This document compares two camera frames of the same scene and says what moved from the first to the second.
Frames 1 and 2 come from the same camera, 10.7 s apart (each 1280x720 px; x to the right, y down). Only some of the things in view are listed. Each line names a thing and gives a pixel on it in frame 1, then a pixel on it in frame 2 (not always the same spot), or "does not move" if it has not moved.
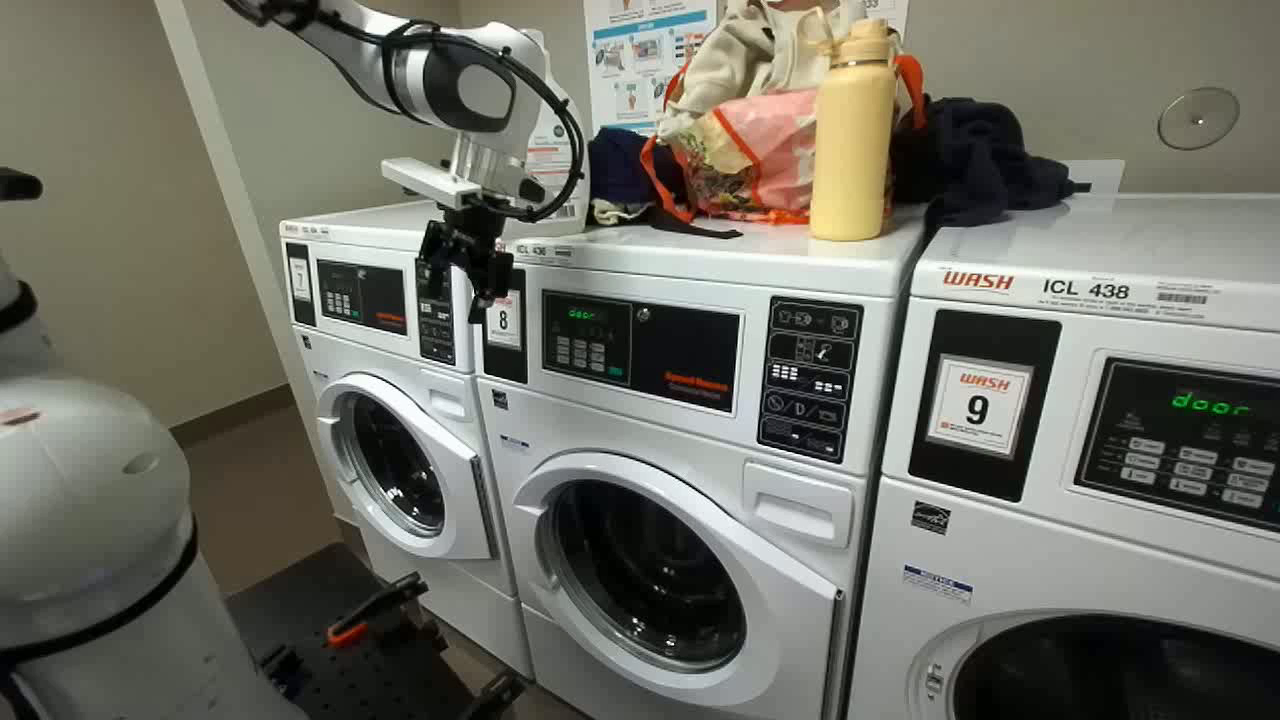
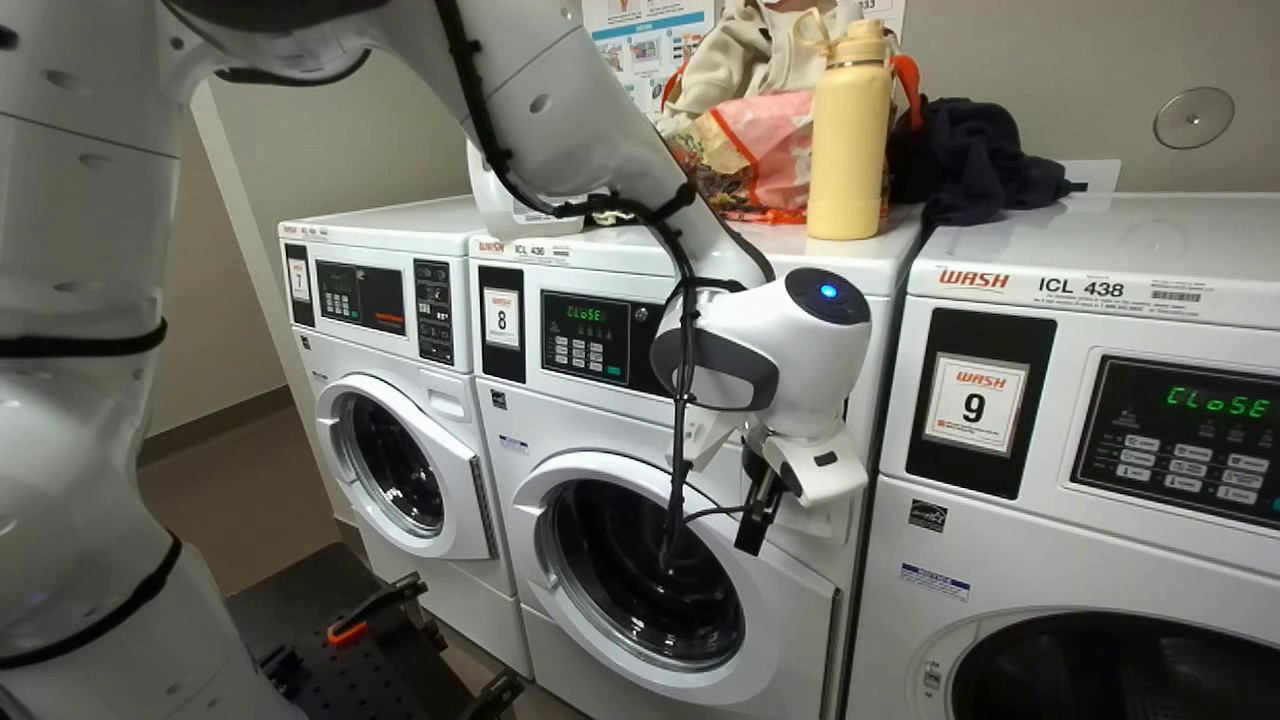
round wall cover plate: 1196,117 does not move
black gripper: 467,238 to 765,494
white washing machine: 1073,481 does not move
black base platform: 347,646 does not move
